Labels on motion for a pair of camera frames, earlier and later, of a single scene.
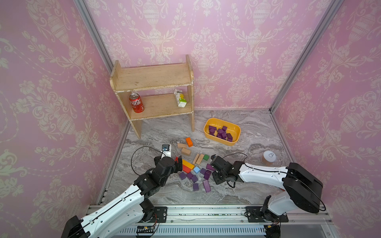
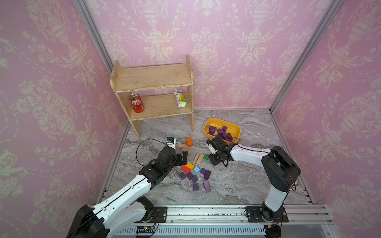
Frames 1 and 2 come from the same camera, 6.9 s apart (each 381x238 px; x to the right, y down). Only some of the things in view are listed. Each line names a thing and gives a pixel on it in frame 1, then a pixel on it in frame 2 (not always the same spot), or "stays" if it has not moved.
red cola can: x=136 y=102 stays
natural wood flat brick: x=185 y=151 stays
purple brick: x=212 y=129 stays
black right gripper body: x=219 y=178 to x=216 y=158
